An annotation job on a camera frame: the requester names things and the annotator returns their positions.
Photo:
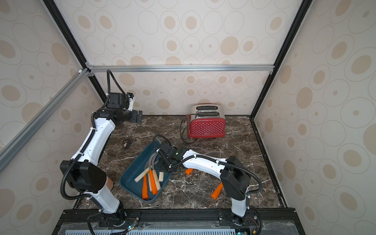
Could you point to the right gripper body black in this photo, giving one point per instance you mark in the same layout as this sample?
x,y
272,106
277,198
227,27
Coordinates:
x,y
164,160

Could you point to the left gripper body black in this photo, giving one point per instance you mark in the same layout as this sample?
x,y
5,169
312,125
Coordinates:
x,y
132,116

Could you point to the orange handle sickle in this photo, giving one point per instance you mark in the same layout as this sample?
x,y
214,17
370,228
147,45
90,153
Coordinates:
x,y
145,188
189,171
217,191
153,182

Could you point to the wooden handle sickle labelled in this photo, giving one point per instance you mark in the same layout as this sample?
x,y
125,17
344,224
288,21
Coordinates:
x,y
161,176

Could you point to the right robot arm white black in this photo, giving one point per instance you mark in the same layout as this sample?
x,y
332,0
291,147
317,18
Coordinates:
x,y
238,182

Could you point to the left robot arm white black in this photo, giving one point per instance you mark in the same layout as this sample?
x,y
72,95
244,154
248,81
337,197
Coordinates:
x,y
81,175

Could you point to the teal rectangular storage tray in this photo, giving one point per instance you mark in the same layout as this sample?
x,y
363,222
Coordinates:
x,y
132,179

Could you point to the red polka dot toaster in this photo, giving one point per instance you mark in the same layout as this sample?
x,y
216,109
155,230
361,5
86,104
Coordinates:
x,y
206,121

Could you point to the pink plastic cup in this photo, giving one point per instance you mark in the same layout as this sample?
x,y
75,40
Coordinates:
x,y
109,183

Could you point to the left diagonal aluminium bar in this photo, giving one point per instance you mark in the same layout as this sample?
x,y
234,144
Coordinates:
x,y
23,137

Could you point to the horizontal aluminium bar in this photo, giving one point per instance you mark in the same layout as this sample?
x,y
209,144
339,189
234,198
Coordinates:
x,y
183,68

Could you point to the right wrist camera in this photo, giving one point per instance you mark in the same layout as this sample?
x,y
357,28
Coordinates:
x,y
173,153

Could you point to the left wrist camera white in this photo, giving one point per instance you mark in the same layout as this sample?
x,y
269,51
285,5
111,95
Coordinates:
x,y
129,98

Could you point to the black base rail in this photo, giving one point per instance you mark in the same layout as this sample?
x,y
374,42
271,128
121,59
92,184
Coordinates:
x,y
279,221

